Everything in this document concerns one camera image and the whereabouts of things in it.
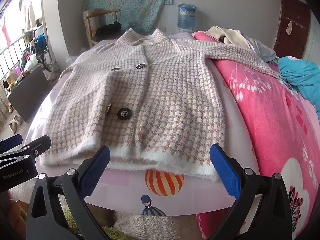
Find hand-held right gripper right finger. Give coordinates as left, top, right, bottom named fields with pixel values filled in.
left=209, top=144, right=293, bottom=240

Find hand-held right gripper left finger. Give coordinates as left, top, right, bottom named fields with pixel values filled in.
left=26, top=145, right=118, bottom=240

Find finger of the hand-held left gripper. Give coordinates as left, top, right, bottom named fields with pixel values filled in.
left=0, top=135, right=52, bottom=168
left=0, top=134, right=23, bottom=153

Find beige white houndstooth coat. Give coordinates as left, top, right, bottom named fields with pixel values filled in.
left=40, top=28, right=279, bottom=182

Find cream clothes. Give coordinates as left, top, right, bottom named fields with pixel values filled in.
left=204, top=26, right=250, bottom=48

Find cardboard box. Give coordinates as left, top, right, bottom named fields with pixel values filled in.
left=7, top=192, right=29, bottom=223

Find dark grey cabinet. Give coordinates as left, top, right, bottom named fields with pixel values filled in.
left=7, top=67, right=54, bottom=122

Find green shaggy mat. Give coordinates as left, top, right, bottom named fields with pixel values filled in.
left=59, top=195, right=119, bottom=240

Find pink floral blanket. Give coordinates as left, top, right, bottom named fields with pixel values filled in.
left=191, top=31, right=320, bottom=240

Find white fluffy rug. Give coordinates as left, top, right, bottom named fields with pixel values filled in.
left=114, top=211, right=200, bottom=240

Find metal railing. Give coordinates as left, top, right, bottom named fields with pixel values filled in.
left=0, top=34, right=28, bottom=115

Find wheelchair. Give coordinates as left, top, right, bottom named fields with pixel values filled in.
left=34, top=34, right=54, bottom=72

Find turquoise blanket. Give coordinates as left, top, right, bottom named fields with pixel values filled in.
left=277, top=56, right=320, bottom=119

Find light blue cloth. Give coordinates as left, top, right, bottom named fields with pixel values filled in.
left=236, top=30, right=278, bottom=63

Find black cloth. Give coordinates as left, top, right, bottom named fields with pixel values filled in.
left=96, top=21, right=122, bottom=36

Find wooden chair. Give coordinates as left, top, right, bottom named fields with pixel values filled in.
left=84, top=9, right=125, bottom=47

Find dark red door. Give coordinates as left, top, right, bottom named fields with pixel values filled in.
left=272, top=0, right=312, bottom=58

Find blue water jug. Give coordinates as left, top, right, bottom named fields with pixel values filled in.
left=177, top=2, right=198, bottom=30

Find teal floral hanging cloth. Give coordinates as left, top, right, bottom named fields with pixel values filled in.
left=82, top=0, right=173, bottom=32

